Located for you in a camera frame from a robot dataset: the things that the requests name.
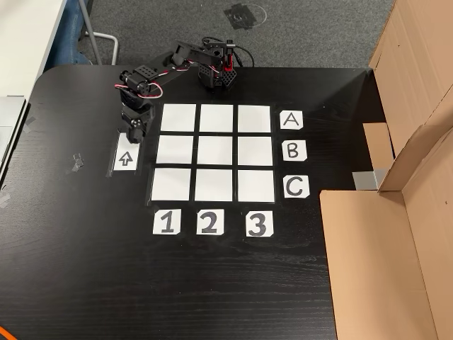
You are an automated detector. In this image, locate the black and orange clamp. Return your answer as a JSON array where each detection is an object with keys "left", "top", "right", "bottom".
[{"left": 222, "top": 40, "right": 236, "bottom": 71}]

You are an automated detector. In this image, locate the white metal desk leg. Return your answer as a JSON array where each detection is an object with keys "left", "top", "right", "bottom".
[{"left": 79, "top": 0, "right": 120, "bottom": 67}]

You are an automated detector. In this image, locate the paper sheet letter B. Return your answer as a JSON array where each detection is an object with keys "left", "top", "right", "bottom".
[{"left": 282, "top": 140, "right": 309, "bottom": 163}]

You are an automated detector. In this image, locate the paper sheet number 1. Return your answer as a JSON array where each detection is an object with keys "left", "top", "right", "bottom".
[{"left": 152, "top": 208, "right": 183, "bottom": 236}]

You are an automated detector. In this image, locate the paper sheet letter A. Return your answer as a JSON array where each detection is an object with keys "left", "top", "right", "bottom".
[{"left": 280, "top": 110, "right": 304, "bottom": 131}]

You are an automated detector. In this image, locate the large brown cardboard box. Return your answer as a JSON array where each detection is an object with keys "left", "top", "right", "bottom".
[{"left": 319, "top": 0, "right": 453, "bottom": 340}]

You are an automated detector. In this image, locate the black power cable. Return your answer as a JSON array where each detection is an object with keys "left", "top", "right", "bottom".
[{"left": 233, "top": 45, "right": 256, "bottom": 69}]

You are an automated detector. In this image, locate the paper sheet number 3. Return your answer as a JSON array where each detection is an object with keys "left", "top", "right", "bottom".
[{"left": 246, "top": 210, "right": 275, "bottom": 238}]

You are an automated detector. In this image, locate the paper sheet number 2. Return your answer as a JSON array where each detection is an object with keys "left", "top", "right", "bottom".
[{"left": 196, "top": 208, "right": 226, "bottom": 236}]

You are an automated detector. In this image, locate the person's leg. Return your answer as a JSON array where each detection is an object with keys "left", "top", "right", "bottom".
[{"left": 52, "top": 0, "right": 95, "bottom": 67}]

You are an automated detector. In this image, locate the dark tape patch on floor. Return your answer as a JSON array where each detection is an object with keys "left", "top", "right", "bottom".
[{"left": 223, "top": 2, "right": 267, "bottom": 32}]

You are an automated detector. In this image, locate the grey laptop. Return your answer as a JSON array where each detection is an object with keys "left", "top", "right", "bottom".
[{"left": 0, "top": 94, "right": 28, "bottom": 182}]

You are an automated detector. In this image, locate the paper sheet letter C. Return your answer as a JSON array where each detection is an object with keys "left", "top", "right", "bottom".
[{"left": 283, "top": 176, "right": 311, "bottom": 199}]

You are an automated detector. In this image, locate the white paper arrow sheet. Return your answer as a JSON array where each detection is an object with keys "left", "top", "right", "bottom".
[{"left": 113, "top": 132, "right": 140, "bottom": 172}]

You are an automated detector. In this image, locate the crumpled clear tape piece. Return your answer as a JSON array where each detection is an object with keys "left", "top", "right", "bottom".
[{"left": 65, "top": 152, "right": 86, "bottom": 175}]

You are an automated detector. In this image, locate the white paper grid square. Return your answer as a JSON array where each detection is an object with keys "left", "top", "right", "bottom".
[
  {"left": 156, "top": 135, "right": 195, "bottom": 165},
  {"left": 237, "top": 169, "right": 276, "bottom": 204},
  {"left": 197, "top": 135, "right": 234, "bottom": 166},
  {"left": 237, "top": 136, "right": 274, "bottom": 166},
  {"left": 199, "top": 104, "right": 234, "bottom": 133},
  {"left": 237, "top": 105, "right": 272, "bottom": 134},
  {"left": 151, "top": 168, "right": 193, "bottom": 202},
  {"left": 161, "top": 103, "right": 197, "bottom": 132},
  {"left": 194, "top": 169, "right": 234, "bottom": 203}
]

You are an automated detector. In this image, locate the white desk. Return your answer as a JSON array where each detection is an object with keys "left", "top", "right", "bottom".
[{"left": 0, "top": 0, "right": 69, "bottom": 99}]

